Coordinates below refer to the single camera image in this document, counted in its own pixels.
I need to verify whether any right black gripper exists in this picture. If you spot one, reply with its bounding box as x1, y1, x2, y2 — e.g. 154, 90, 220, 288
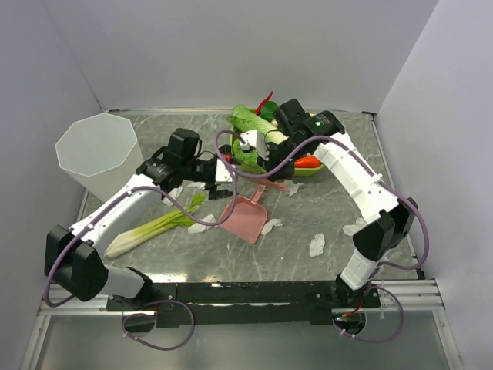
257, 138, 307, 183

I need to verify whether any pink hand brush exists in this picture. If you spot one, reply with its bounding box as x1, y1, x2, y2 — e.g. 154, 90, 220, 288
251, 179, 290, 193

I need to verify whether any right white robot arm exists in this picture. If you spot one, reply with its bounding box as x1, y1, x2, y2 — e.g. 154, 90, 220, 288
258, 99, 417, 307

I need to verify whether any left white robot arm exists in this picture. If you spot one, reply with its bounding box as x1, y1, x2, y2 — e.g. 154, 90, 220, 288
44, 129, 230, 310

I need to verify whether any paper scrap behind celery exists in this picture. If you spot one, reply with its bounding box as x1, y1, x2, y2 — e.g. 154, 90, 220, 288
186, 182, 206, 190

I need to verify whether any orange carrot toy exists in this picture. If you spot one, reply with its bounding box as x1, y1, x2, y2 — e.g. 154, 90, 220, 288
295, 156, 321, 168

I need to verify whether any dark green leafy vegetable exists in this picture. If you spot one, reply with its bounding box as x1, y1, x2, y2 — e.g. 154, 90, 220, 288
257, 100, 278, 123

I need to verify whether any paper scrap above celery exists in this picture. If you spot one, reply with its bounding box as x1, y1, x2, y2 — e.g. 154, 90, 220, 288
163, 186, 183, 207

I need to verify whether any paper scrap left of dustpan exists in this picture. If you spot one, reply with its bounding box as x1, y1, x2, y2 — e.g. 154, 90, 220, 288
187, 214, 216, 234

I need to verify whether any green plastic tray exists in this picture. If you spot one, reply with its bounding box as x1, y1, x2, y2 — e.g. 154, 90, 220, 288
230, 125, 322, 177

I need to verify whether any celery stalk toy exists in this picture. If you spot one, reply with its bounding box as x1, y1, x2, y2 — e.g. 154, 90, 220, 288
104, 210, 195, 259

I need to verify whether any pink plastic dustpan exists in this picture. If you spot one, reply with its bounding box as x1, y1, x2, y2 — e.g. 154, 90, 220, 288
220, 185, 267, 244

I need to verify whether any red chili pepper toy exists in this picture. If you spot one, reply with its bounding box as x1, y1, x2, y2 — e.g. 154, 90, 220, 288
255, 90, 273, 115

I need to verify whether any front green lettuce head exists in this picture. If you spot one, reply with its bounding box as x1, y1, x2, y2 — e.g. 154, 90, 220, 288
231, 136, 265, 173

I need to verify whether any long green romaine lettuce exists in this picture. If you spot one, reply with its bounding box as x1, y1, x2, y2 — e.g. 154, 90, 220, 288
226, 104, 287, 144

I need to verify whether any paper scrap near tray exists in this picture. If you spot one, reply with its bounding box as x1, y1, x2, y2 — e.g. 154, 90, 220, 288
283, 180, 304, 197

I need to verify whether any paper scrap beside dustpan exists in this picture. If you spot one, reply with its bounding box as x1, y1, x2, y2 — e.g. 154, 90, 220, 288
261, 219, 283, 235

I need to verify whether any paper scrap right side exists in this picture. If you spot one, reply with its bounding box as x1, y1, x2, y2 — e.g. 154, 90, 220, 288
342, 217, 367, 237

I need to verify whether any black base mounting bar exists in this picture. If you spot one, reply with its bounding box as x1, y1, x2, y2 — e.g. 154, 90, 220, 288
106, 281, 381, 328

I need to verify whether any translucent white trash bin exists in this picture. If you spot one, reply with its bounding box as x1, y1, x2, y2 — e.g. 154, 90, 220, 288
55, 113, 144, 202

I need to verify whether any paper scrap front centre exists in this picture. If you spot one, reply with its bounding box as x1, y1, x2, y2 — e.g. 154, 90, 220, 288
309, 233, 325, 257

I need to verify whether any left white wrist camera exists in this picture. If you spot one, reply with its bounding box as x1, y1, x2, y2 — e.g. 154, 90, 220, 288
215, 154, 234, 184

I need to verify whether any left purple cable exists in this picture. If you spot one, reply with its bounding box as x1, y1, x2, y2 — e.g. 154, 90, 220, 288
44, 153, 240, 308

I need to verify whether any aluminium frame rail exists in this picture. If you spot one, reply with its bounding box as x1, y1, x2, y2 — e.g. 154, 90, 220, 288
21, 280, 463, 369

